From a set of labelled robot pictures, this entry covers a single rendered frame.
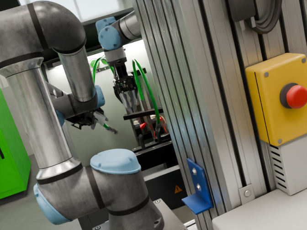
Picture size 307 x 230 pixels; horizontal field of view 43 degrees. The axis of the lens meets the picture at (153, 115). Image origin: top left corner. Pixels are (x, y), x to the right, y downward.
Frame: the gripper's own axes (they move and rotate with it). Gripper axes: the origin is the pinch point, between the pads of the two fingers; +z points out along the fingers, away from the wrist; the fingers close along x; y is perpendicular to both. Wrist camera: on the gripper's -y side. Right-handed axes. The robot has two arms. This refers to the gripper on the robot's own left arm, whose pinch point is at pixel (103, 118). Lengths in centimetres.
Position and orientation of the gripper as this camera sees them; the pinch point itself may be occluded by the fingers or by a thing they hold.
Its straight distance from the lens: 159.9
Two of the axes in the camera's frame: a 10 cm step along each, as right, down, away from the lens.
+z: 5.9, 3.7, 7.1
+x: 8.0, -3.3, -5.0
